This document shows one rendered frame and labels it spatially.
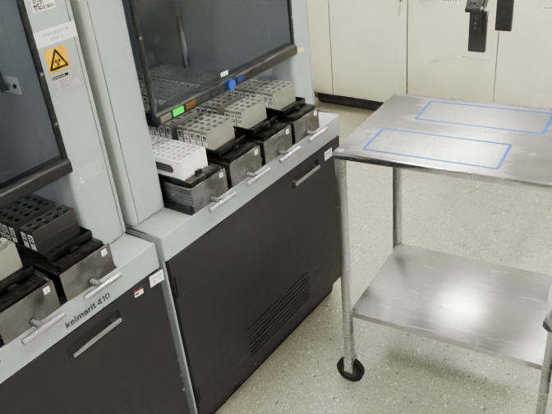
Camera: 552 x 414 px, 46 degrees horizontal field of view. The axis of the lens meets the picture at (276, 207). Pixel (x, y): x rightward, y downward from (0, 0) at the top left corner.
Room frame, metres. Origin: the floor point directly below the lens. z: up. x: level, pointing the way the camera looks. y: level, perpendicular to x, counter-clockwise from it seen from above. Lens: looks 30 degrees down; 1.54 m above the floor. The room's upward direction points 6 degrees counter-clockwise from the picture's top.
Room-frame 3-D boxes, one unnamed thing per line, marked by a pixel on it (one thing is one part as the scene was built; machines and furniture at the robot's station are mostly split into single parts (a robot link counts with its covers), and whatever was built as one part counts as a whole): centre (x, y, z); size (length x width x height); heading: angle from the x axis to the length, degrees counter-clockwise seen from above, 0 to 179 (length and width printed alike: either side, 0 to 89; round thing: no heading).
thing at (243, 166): (1.78, 0.32, 0.78); 0.73 x 0.14 x 0.09; 52
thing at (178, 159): (1.58, 0.31, 0.83); 0.30 x 0.10 x 0.06; 51
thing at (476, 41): (1.08, -0.37, 1.22); 0.03 x 0.01 x 0.07; 52
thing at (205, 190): (1.66, 0.41, 0.78); 0.73 x 0.14 x 0.09; 52
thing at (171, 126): (1.72, 0.24, 0.85); 0.12 x 0.02 x 0.06; 142
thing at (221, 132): (1.64, 0.14, 0.85); 0.12 x 0.02 x 0.06; 142
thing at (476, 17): (1.06, -0.36, 1.25); 0.03 x 0.01 x 0.05; 142
